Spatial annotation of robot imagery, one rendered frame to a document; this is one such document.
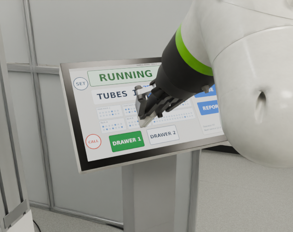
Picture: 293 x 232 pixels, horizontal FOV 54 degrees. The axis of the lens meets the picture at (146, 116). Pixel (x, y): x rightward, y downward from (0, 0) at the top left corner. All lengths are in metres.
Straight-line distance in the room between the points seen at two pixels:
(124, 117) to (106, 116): 0.05
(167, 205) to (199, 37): 0.79
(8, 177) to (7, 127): 0.09
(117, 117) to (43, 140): 1.22
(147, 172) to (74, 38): 0.97
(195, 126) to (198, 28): 0.56
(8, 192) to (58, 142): 1.35
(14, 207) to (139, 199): 0.47
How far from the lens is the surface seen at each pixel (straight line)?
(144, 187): 0.97
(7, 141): 0.57
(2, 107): 0.55
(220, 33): 0.30
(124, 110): 0.81
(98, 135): 0.77
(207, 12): 0.32
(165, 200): 1.04
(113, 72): 0.86
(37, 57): 1.84
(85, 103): 0.79
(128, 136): 0.78
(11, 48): 1.95
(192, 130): 0.86
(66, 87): 0.81
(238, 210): 2.27
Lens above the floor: 1.33
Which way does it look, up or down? 19 degrees down
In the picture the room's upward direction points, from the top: straight up
